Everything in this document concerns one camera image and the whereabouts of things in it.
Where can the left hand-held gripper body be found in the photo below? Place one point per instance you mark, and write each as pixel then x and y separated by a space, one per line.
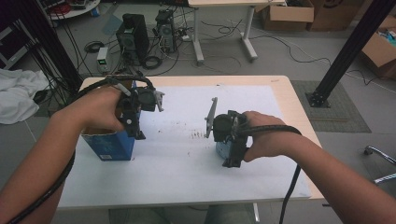
pixel 146 99

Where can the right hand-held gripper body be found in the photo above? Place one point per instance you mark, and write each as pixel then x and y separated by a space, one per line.
pixel 225 126

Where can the light blue small box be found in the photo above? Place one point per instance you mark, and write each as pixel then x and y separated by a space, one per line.
pixel 221 149

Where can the person's right hand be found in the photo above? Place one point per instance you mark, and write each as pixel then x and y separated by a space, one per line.
pixel 271 141

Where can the person's left hand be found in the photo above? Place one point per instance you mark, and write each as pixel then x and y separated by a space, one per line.
pixel 99 109

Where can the scattered brown crumbs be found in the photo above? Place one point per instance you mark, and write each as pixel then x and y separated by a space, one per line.
pixel 196 134

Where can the white table leg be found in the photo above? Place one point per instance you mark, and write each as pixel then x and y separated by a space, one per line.
pixel 256 213

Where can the white power supply unit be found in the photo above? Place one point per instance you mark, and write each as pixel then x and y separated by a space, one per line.
pixel 102 59

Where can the black computer tower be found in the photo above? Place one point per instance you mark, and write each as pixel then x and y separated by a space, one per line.
pixel 137 34

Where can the grey computer tower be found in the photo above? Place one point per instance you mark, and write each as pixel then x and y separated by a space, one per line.
pixel 166 29

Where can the grey floor mat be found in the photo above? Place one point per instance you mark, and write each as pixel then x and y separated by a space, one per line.
pixel 339 112

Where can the round white table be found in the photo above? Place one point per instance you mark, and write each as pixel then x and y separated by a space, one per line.
pixel 74 9

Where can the white crumpled cloth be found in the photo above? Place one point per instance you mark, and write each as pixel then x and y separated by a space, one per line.
pixel 18 93

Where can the white desk with legs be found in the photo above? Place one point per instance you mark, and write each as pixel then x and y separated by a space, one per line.
pixel 224 2

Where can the small open cardboard box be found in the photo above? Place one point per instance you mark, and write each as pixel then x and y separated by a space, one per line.
pixel 289 15

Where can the grey metal rack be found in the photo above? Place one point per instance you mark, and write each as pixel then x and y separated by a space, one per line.
pixel 12 46

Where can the chrome chair base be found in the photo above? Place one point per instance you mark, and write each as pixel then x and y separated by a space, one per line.
pixel 381 155

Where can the large closed cardboard box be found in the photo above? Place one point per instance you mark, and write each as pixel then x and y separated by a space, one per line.
pixel 336 14

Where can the cardboard box with blue contents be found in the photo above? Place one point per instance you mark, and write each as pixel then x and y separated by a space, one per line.
pixel 381 51

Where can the black metal frame post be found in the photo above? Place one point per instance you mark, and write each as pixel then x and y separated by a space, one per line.
pixel 351 49
pixel 49 46

